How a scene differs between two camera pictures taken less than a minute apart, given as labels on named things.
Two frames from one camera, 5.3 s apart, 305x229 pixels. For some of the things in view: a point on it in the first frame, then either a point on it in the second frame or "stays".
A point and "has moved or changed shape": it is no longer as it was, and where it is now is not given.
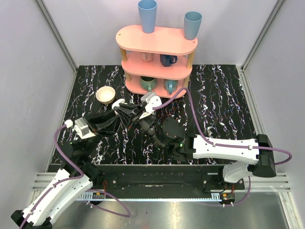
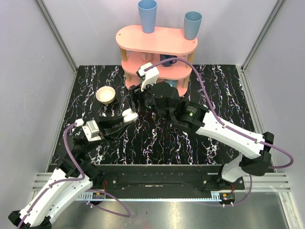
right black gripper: (132, 116) → (136, 93)
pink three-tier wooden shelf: (159, 63) stays
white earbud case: (116, 103) has moved or changed shape
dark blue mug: (167, 60) stays
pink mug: (147, 57) stays
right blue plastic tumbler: (192, 22) stays
